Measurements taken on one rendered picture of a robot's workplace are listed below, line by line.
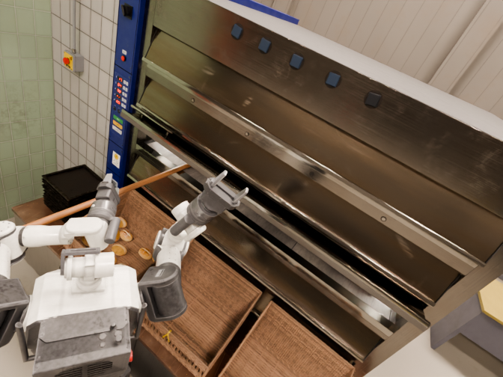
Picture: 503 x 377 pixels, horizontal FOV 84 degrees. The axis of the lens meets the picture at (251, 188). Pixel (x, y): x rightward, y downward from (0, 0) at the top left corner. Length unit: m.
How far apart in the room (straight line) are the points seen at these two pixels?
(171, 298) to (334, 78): 0.97
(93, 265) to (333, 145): 0.96
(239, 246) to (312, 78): 1.00
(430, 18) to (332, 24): 1.35
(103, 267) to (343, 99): 1.00
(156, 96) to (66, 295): 1.19
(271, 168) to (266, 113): 0.27
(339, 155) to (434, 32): 4.05
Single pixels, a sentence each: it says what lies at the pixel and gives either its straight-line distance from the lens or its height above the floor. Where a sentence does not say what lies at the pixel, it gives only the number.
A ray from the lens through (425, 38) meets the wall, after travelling 5.15.
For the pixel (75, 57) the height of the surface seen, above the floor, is 1.50.
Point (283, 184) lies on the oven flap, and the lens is 1.37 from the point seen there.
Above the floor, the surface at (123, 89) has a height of 1.49.
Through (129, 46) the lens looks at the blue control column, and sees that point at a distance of 1.84.
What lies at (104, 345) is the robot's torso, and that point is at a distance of 0.87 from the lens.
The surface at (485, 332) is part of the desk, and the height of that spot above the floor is 0.50.
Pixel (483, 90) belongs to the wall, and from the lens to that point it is 5.19.
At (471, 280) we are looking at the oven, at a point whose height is 1.63.
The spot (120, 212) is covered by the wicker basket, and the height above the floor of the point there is 0.65.
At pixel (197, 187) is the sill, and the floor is 1.18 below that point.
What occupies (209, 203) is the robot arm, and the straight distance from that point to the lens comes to 0.86.
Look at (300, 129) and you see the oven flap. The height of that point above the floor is 1.80.
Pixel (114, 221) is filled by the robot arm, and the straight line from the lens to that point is 1.12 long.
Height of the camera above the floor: 2.19
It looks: 32 degrees down
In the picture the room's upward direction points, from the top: 24 degrees clockwise
